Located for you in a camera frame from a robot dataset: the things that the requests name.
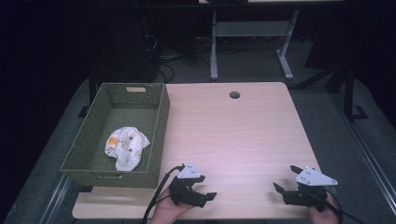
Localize black metal stand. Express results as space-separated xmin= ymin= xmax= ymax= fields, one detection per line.
xmin=325 ymin=65 xmax=369 ymax=123

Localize black floor cables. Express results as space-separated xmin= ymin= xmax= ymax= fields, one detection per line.
xmin=153 ymin=34 xmax=213 ymax=84

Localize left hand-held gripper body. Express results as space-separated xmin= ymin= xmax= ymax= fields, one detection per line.
xmin=168 ymin=161 xmax=207 ymax=209

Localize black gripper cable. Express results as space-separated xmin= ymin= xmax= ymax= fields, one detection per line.
xmin=303 ymin=189 xmax=367 ymax=224
xmin=141 ymin=163 xmax=187 ymax=224

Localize dark cabinet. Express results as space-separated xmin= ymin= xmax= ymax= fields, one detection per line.
xmin=92 ymin=12 xmax=158 ymax=83

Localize green woven basket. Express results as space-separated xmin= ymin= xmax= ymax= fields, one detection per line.
xmin=60 ymin=82 xmax=171 ymax=189

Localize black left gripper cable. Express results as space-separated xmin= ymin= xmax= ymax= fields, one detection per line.
xmin=141 ymin=163 xmax=187 ymax=224

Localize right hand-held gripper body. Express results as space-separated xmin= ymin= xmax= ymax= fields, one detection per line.
xmin=282 ymin=165 xmax=339 ymax=213

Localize metal floor rail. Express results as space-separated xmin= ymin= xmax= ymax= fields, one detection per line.
xmin=330 ymin=92 xmax=396 ymax=217
xmin=38 ymin=175 xmax=73 ymax=224

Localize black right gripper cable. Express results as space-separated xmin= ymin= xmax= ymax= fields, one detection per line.
xmin=303 ymin=189 xmax=367 ymax=224

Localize grey metal desk frame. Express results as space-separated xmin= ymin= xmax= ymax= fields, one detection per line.
xmin=209 ymin=8 xmax=301 ymax=81

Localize person's right hand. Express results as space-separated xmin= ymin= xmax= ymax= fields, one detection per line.
xmin=308 ymin=193 xmax=341 ymax=224

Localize white printed cloth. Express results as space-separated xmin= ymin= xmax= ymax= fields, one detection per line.
xmin=104 ymin=126 xmax=151 ymax=173

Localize person's left hand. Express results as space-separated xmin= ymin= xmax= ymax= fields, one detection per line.
xmin=149 ymin=187 xmax=194 ymax=224

